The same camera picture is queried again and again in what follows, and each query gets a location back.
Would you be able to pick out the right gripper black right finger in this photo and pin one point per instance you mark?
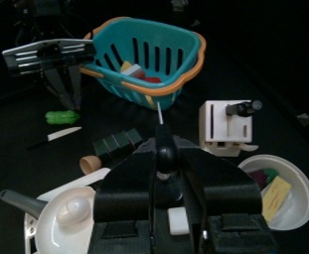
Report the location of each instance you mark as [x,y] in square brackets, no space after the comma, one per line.
[226,191]

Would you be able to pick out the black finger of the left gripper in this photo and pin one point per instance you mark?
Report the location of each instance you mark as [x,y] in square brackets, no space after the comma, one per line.
[58,87]
[76,87]

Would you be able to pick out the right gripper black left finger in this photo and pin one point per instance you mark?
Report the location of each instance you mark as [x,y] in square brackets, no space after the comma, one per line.
[124,195]

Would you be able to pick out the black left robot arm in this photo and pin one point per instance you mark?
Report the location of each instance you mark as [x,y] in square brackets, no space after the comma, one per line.
[37,16]

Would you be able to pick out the purple toy food piece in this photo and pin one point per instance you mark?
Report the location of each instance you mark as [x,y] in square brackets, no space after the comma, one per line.
[259,177]

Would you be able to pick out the green toy pepper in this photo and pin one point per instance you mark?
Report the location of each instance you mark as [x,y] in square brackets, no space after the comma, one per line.
[62,117]

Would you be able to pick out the white toy spatula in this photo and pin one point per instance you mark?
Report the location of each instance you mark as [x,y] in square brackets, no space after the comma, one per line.
[80,182]

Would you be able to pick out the yellow toy bread slice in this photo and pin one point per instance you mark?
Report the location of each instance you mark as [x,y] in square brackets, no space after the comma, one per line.
[275,197]

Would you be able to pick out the green toy food piece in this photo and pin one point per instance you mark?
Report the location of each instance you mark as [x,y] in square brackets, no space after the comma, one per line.
[271,173]

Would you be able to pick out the tan round toy piece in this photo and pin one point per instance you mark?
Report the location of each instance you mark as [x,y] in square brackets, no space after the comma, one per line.
[89,164]

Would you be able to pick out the white toy egg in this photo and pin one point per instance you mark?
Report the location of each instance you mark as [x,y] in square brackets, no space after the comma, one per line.
[74,210]

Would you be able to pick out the yellow toy food piece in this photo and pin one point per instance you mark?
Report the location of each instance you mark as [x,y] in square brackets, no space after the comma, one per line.
[127,66]

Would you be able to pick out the small white block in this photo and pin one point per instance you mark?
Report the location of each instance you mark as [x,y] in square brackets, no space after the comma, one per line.
[179,220]

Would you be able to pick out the white toy food piece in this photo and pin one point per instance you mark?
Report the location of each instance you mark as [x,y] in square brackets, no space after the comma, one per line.
[135,70]

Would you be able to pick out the white toy pot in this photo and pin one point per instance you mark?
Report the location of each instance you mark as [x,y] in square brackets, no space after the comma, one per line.
[294,191]

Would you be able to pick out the dark green segmented toy vegetable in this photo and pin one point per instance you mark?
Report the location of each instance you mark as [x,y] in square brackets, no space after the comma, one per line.
[117,142]

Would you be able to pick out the red toy food piece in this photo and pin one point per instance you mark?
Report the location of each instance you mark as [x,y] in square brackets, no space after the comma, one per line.
[151,79]

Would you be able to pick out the teal basket with orange rim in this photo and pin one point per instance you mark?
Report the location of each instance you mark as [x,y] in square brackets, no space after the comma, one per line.
[148,56]

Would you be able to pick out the white toy knife block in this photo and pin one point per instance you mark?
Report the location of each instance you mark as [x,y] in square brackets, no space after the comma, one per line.
[226,127]

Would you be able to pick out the grey object at table edge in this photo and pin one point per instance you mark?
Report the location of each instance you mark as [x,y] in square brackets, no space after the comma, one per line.
[306,119]

